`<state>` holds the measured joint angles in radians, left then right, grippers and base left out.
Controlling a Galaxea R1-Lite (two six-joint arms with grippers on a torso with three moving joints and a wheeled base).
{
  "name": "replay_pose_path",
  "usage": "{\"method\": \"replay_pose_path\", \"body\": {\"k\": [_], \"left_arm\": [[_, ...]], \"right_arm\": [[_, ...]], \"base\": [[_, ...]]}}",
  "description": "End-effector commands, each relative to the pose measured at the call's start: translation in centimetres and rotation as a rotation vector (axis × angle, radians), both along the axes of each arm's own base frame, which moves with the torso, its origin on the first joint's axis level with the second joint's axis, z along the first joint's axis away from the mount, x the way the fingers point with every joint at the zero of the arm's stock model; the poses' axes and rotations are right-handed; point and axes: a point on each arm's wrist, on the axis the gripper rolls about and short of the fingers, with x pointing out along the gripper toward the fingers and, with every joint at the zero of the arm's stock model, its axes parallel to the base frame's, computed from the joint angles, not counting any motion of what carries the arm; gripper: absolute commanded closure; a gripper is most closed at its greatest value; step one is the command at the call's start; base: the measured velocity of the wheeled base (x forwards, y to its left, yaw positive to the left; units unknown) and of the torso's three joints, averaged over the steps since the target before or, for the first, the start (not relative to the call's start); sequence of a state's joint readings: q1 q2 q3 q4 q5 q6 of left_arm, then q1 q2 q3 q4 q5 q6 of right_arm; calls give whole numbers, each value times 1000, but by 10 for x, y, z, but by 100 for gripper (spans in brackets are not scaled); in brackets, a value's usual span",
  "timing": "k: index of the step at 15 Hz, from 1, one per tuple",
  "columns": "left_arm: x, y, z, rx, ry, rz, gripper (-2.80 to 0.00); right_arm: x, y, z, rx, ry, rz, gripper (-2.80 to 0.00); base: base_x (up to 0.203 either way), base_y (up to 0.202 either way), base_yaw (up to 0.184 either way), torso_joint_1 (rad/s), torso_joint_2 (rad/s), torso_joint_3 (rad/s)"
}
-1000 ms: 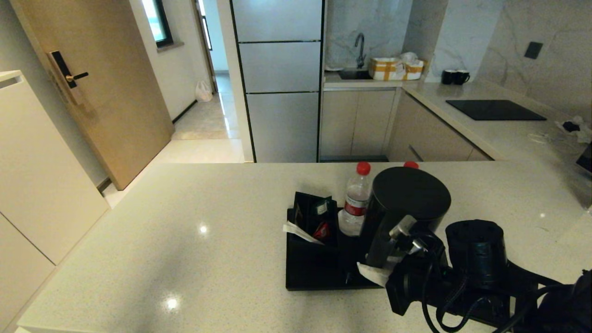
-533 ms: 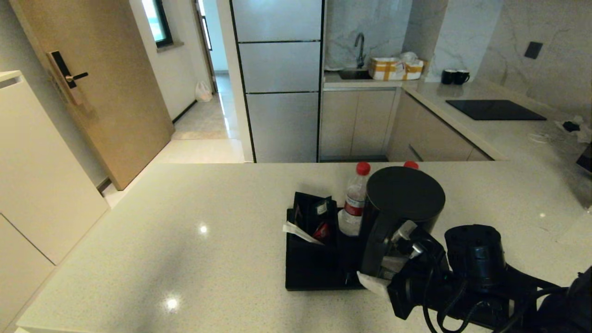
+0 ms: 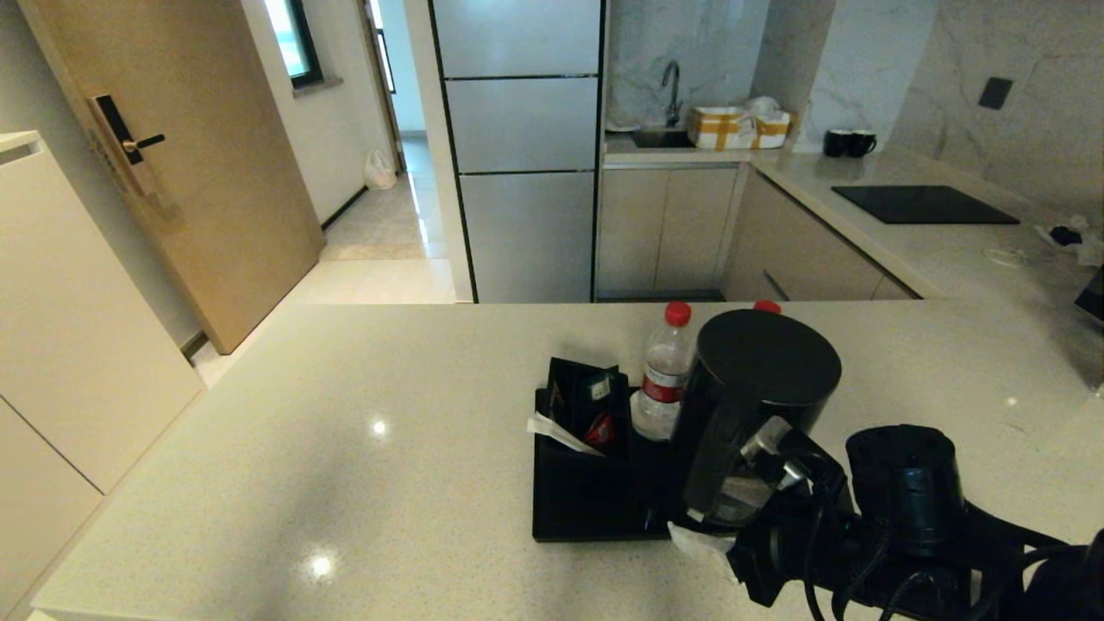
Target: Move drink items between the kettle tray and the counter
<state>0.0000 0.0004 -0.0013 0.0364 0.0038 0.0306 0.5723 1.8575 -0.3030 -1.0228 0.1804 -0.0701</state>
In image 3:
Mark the black electric kettle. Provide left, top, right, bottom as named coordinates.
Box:
left=675, top=309, right=843, bottom=529

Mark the green tea packet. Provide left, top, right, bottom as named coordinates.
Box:
left=580, top=367, right=620, bottom=402

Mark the black rectangular tray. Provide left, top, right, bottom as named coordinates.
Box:
left=532, top=382, right=691, bottom=543

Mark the black organizer box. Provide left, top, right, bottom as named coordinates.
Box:
left=546, top=356, right=637, bottom=471

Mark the beige counter base cabinet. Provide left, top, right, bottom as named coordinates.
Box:
left=723, top=168, right=922, bottom=302

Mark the beige sink base cabinet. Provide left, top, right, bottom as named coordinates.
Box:
left=597, top=164, right=744, bottom=302

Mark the black induction cooktop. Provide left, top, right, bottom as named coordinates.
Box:
left=832, top=185, right=1021, bottom=226

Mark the silver refrigerator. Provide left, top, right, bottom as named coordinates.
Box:
left=430, top=0, right=605, bottom=304

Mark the dark flat device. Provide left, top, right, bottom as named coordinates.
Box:
left=1074, top=266, right=1104, bottom=327

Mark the steel sink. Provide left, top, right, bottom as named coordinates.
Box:
left=630, top=128, right=698, bottom=149

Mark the cardboard box yellow tape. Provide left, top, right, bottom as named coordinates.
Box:
left=687, top=96, right=793, bottom=151

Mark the white crumpled cloth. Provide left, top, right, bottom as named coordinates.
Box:
left=1035, top=214, right=1104, bottom=267

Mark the dark kitchen faucet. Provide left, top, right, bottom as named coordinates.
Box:
left=662, top=60, right=685, bottom=128

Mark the white plastic bag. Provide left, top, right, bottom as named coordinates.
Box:
left=364, top=150, right=399, bottom=190

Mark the wooden door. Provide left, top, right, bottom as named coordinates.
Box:
left=19, top=0, right=327, bottom=354

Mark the dark framed window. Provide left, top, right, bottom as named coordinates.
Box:
left=263, top=0, right=327, bottom=91

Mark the white tall cabinet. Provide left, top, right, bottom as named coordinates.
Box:
left=0, top=130, right=208, bottom=621

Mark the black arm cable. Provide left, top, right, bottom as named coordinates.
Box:
left=802, top=492, right=1096, bottom=621

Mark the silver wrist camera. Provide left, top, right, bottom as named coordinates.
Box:
left=742, top=417, right=816, bottom=488

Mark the black door lock handle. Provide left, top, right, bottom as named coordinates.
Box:
left=88, top=92, right=166, bottom=197

